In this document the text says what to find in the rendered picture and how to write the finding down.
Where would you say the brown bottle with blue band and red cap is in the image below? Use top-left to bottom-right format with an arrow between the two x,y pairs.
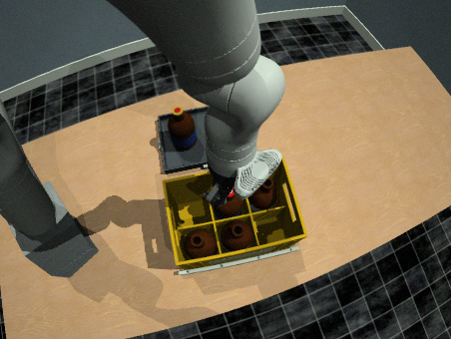
214,188 -> 244,219

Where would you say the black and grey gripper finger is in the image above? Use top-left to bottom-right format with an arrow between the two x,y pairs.
202,183 -> 234,208

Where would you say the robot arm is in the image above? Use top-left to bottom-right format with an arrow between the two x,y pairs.
0,0 -> 285,235

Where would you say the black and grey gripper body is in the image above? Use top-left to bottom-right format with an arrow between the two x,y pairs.
208,163 -> 235,190

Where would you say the yellow divided crate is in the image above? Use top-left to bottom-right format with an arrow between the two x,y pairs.
163,157 -> 307,269

